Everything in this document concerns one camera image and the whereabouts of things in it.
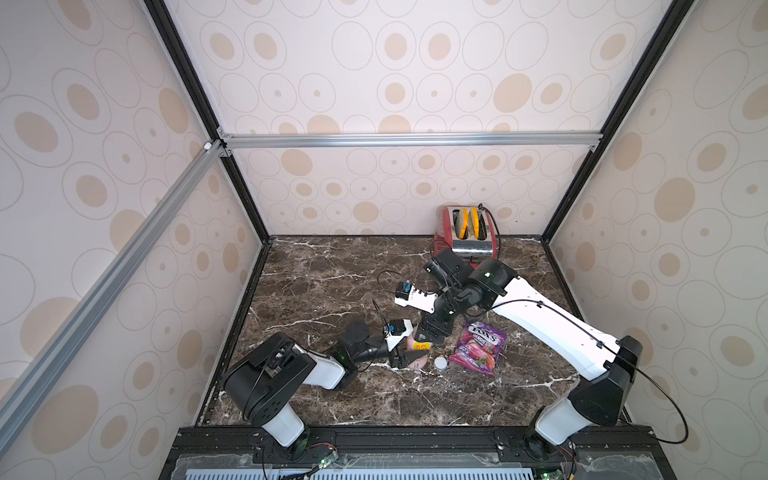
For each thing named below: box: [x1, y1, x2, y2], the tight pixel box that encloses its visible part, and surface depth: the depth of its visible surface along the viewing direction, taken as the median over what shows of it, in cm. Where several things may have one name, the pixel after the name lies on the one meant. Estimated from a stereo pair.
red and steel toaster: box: [434, 205, 497, 269], surface depth 98 cm
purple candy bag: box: [449, 321, 507, 376], surface depth 89 cm
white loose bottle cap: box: [434, 356, 448, 371], surface depth 89 cm
